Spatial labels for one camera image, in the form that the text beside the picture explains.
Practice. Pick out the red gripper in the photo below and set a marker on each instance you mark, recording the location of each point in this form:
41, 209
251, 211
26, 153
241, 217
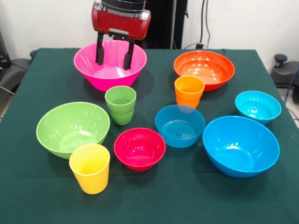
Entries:
119, 24

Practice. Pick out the green cup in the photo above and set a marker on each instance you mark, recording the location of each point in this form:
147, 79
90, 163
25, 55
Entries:
120, 114

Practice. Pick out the ribbed blue bowl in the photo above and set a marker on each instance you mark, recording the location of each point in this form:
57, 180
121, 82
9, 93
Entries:
180, 131

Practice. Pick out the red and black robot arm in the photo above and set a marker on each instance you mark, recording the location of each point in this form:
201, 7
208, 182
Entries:
123, 4

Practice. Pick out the large pink bowl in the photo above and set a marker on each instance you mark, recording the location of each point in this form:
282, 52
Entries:
112, 79

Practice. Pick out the green bowl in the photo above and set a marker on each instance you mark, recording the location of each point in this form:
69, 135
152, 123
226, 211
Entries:
70, 126

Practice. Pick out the orange cup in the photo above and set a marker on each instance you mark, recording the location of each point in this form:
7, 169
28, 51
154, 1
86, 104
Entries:
189, 93

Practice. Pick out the small red bowl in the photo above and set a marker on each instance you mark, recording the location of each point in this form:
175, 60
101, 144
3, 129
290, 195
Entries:
140, 149

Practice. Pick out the orange-red bowl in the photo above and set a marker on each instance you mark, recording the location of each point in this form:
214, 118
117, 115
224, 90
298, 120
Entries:
210, 70

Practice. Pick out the dark equipment box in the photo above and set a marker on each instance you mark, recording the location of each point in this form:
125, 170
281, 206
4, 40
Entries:
3, 53

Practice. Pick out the yellow cup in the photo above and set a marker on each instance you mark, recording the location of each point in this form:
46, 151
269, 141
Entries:
90, 177

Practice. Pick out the dark green table cloth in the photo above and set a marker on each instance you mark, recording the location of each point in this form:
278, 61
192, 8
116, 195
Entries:
149, 198

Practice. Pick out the small turquoise bowl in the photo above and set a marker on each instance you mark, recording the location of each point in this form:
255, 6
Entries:
258, 107

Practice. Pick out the large blue bowl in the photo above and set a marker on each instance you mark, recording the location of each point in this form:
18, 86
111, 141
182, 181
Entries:
240, 149

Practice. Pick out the black pedestal foot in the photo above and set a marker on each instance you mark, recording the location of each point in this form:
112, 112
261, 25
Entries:
16, 70
285, 72

